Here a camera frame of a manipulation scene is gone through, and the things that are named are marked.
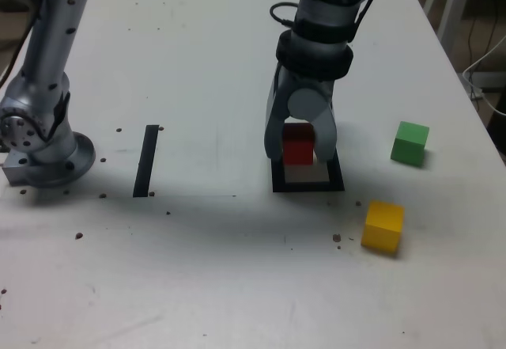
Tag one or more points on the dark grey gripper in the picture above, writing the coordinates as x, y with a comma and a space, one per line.
312, 82

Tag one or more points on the red cube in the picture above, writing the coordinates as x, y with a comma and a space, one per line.
298, 149

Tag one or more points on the green cube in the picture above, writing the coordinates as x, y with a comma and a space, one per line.
409, 143

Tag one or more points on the yellow cube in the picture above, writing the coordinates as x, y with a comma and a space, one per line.
381, 226

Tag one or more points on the black tape square outline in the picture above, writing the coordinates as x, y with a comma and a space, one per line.
308, 187

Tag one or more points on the black tape strip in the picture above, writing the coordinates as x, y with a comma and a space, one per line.
145, 163

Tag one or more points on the white metal frame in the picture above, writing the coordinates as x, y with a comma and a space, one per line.
446, 16

